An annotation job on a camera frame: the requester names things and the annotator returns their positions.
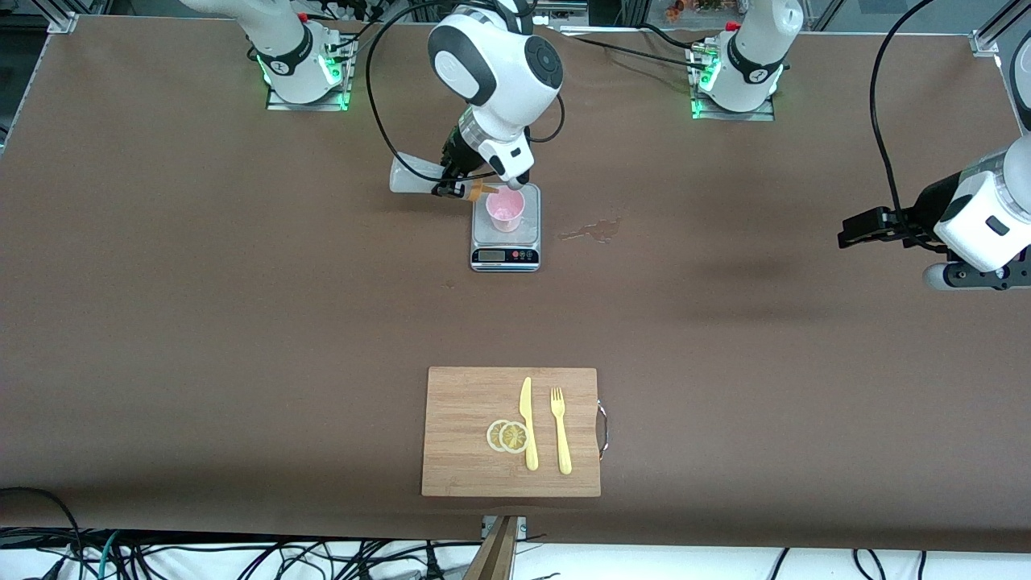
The small metal bracket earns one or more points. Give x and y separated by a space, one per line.
522 525

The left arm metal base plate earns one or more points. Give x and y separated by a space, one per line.
761 117

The yellow plastic knife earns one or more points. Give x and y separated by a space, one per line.
526 403

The wooden post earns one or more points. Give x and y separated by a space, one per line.
495 556

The squeeze bottle orange cap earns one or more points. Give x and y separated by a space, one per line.
415 176

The yellow plastic fork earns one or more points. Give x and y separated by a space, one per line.
563 443

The pink plastic cup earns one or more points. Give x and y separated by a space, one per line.
506 213

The silver digital kitchen scale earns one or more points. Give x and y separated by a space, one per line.
527 238

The aluminium frame corner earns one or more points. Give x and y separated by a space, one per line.
987 40

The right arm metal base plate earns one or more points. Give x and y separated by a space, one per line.
278 105

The white power strip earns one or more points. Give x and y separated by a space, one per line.
536 20

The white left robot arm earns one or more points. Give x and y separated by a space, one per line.
757 48

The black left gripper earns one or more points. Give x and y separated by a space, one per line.
921 211

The lemon slice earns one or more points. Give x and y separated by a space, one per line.
513 437
493 436

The wooden cutting board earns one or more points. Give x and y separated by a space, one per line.
459 451

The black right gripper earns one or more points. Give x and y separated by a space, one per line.
453 158

